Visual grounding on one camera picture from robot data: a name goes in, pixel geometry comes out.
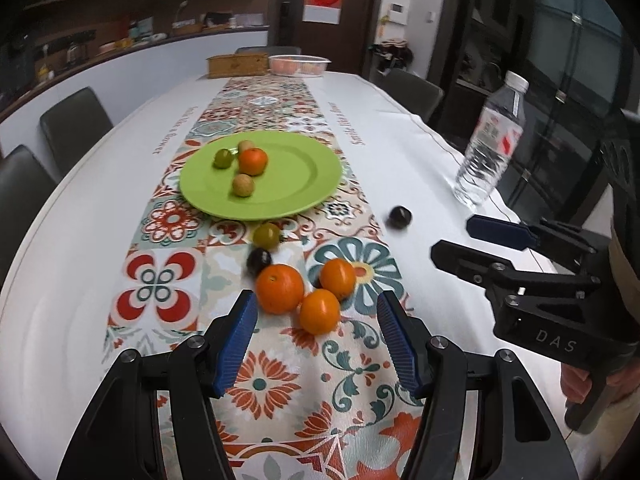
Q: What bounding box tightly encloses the white tablecloth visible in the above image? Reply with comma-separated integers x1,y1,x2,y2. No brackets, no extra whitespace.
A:
1,96,501,479

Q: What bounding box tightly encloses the wicker basket box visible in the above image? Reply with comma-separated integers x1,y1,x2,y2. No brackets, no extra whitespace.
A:
207,53,269,79

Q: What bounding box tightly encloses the small orange mandarin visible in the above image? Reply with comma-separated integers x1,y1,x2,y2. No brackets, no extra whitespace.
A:
319,258,356,301
298,289,341,336

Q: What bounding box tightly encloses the dark chair near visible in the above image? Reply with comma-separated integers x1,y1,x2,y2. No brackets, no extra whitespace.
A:
0,145,55,283

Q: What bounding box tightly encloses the clear water bottle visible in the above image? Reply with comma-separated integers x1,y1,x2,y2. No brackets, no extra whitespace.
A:
454,72,529,208

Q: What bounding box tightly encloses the dark plum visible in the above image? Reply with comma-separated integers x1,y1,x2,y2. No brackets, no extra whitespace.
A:
387,206,412,230
245,247,272,278

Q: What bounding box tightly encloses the glass kettle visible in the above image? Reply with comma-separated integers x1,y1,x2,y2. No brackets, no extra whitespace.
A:
65,41,87,67

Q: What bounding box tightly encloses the small orange mandarin front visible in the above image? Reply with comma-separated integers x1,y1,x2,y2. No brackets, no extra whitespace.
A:
298,289,341,336

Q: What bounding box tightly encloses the dark chair far end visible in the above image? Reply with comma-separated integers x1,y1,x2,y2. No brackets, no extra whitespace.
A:
235,46,302,56

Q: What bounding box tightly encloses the large orange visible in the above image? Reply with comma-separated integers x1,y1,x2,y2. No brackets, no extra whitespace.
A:
255,264,305,315

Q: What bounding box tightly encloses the green plate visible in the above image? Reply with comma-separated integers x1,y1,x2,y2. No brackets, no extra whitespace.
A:
179,131,343,221

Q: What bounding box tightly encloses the tan longan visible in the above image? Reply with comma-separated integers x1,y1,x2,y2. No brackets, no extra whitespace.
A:
238,140,255,154
232,174,255,198

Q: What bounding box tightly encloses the dark wooden door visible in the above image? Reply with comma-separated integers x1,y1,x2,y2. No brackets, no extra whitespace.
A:
269,0,381,75

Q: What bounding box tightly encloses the person right hand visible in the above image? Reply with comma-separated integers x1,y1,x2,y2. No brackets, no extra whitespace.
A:
560,361,640,406

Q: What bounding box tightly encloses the patterned table runner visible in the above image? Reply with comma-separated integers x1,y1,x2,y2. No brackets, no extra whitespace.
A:
103,75,445,479

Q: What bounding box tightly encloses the dark chair right side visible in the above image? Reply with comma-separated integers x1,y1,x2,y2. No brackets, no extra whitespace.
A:
381,68,444,124

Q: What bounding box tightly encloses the white intercom panel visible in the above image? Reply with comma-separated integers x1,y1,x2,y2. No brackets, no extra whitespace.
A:
386,3,408,26

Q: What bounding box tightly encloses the clear plastic fruit container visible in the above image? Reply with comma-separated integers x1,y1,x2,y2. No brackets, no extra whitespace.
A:
269,54,331,78

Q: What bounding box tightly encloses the dark chair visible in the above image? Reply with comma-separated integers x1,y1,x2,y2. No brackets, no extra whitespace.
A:
0,145,55,283
39,87,114,176
381,68,444,124

